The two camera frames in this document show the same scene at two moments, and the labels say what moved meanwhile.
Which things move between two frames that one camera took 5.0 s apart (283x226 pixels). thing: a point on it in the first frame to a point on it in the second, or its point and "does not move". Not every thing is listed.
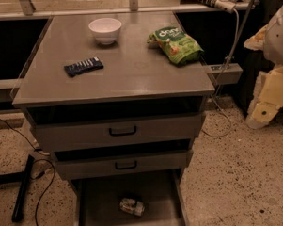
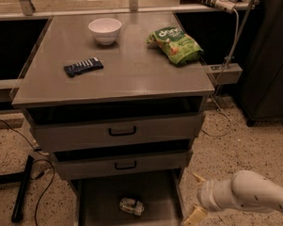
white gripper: x=279 y=38 to x=205 y=194
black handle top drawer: x=124 y=133 does not move
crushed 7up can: x=131 y=205 does not move
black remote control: x=87 y=65 does not move
